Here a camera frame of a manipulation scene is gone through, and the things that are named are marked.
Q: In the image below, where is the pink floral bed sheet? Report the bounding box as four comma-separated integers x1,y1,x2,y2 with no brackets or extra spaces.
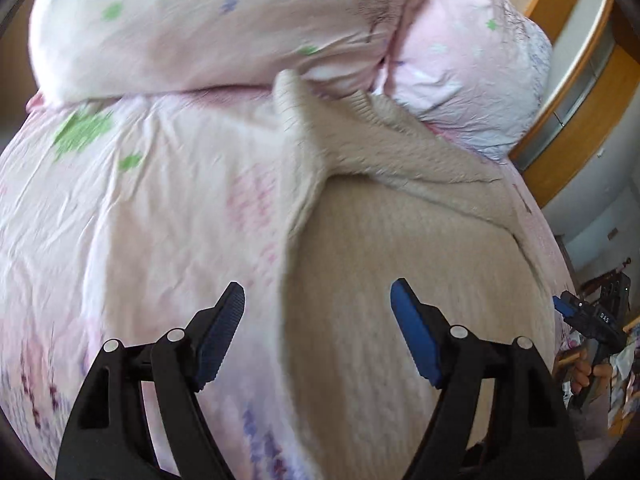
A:
1,92,570,479

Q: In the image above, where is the person's right hand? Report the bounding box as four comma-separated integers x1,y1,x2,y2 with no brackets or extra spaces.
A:
570,350,613,396

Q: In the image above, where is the right pink floral pillow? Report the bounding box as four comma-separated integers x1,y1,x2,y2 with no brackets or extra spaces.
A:
373,0,552,162

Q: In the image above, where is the wooden headboard frame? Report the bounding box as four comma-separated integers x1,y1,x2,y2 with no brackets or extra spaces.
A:
510,0,639,207

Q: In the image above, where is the beige cable-knit sweater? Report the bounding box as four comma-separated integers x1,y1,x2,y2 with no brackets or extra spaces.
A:
273,71,555,479

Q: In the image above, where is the wooden shelf with clutter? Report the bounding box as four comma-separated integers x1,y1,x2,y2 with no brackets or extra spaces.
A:
560,259,640,438

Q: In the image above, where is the left pink floral pillow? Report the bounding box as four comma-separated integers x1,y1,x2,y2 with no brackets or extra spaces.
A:
28,0,410,105

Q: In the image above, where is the pink floral pillow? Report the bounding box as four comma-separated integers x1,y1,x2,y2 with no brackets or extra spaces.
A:
28,0,410,105
373,0,552,162

